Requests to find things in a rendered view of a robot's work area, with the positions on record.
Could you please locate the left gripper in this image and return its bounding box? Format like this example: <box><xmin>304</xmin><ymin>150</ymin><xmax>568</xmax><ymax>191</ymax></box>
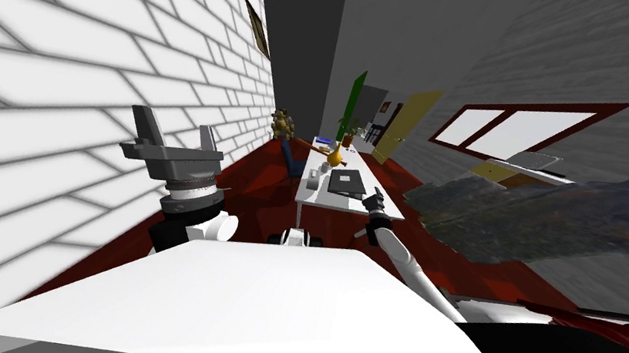
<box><xmin>115</xmin><ymin>103</ymin><xmax>231</xmax><ymax>190</ymax></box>

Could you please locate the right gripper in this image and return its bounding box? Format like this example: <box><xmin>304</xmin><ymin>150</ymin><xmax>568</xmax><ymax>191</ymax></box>
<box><xmin>359</xmin><ymin>184</ymin><xmax>393</xmax><ymax>218</ymax></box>

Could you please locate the black laptop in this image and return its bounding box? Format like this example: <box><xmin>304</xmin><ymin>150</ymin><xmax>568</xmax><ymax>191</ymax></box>
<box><xmin>326</xmin><ymin>166</ymin><xmax>371</xmax><ymax>200</ymax></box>

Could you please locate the yellow vase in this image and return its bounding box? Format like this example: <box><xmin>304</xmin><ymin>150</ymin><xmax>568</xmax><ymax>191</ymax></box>
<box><xmin>325</xmin><ymin>143</ymin><xmax>345</xmax><ymax>170</ymax></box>

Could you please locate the white table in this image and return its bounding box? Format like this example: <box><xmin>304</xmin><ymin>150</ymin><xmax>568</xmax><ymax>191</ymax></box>
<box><xmin>290</xmin><ymin>134</ymin><xmax>416</xmax><ymax>244</ymax></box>

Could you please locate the potted green plant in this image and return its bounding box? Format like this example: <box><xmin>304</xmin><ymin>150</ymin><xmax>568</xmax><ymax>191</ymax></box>
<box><xmin>334</xmin><ymin>114</ymin><xmax>365</xmax><ymax>150</ymax></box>

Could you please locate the yellow door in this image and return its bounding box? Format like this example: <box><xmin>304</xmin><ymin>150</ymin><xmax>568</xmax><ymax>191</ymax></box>
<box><xmin>370</xmin><ymin>81</ymin><xmax>446</xmax><ymax>173</ymax></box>

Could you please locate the blue chair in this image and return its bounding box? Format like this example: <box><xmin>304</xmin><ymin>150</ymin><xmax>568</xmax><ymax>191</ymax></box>
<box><xmin>275</xmin><ymin>136</ymin><xmax>311</xmax><ymax>181</ymax></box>

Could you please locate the green door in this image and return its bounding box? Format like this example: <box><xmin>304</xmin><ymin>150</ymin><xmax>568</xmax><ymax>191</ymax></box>
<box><xmin>338</xmin><ymin>69</ymin><xmax>369</xmax><ymax>144</ymax></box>

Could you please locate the brown teddy bear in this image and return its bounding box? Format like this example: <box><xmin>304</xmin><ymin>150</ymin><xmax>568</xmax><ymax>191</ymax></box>
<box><xmin>268</xmin><ymin>106</ymin><xmax>300</xmax><ymax>143</ymax></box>

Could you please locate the dark red framed window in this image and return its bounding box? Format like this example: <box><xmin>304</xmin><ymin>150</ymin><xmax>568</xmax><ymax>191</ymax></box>
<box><xmin>426</xmin><ymin>74</ymin><xmax>629</xmax><ymax>182</ymax></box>

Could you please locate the dark mottled flat slab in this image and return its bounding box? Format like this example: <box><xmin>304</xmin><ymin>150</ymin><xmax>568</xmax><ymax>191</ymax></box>
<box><xmin>395</xmin><ymin>146</ymin><xmax>629</xmax><ymax>287</ymax></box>

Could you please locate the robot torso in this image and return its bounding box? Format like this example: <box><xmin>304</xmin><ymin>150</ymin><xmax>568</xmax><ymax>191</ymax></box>
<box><xmin>0</xmin><ymin>184</ymin><xmax>565</xmax><ymax>353</ymax></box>

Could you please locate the brown framed wall picture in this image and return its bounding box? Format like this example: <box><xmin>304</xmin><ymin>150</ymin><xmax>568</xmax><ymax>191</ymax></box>
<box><xmin>235</xmin><ymin>0</ymin><xmax>280</xmax><ymax>61</ymax></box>

